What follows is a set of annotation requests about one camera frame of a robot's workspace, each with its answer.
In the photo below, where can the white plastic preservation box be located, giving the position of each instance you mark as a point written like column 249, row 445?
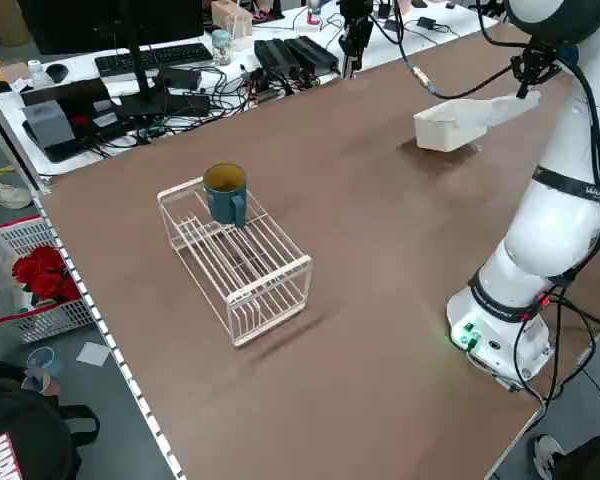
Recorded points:
column 440, row 137

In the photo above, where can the black backpack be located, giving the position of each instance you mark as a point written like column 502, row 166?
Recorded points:
column 25, row 435

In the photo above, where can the aluminium table edge rail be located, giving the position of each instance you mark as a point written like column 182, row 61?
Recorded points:
column 105, row 345

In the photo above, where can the red and white basket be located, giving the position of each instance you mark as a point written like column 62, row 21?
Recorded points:
column 55, row 320

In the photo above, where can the clear jar with lid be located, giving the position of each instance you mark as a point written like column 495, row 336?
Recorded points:
column 222, row 47

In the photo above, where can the teal mug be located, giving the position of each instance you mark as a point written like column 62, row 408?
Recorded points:
column 222, row 207

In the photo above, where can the grey box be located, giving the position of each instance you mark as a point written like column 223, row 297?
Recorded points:
column 47, row 125

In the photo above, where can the person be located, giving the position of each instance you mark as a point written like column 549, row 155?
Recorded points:
column 595, row 457

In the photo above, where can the black keyboard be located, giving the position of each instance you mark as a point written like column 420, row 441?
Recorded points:
column 155, row 57

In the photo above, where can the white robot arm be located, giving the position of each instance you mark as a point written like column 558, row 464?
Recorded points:
column 555, row 235

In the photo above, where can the white sneaker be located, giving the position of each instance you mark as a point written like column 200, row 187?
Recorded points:
column 2, row 196

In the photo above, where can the red flowers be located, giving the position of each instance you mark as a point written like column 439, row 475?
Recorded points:
column 42, row 272

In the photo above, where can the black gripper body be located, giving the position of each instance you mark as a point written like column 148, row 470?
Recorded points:
column 539, row 52

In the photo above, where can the white desk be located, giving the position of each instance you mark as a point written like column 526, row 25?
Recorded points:
column 10, row 117

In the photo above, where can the tan cardboard box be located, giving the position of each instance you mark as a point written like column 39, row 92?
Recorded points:
column 232, row 15

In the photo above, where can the black computer mouse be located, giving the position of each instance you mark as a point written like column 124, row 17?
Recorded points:
column 57, row 73

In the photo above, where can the black monitor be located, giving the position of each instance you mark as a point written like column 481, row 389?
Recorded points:
column 105, row 25

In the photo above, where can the white card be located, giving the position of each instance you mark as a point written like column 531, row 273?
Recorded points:
column 94, row 354

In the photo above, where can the black flat box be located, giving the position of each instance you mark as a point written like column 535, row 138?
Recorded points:
column 65, row 92

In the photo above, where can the black power supply brick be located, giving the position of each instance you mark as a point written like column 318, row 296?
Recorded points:
column 312, row 52
column 275, row 55

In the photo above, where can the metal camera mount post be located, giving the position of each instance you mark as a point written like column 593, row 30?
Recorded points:
column 355, row 30

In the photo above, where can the clear plastic cup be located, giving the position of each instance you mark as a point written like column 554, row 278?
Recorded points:
column 40, row 362

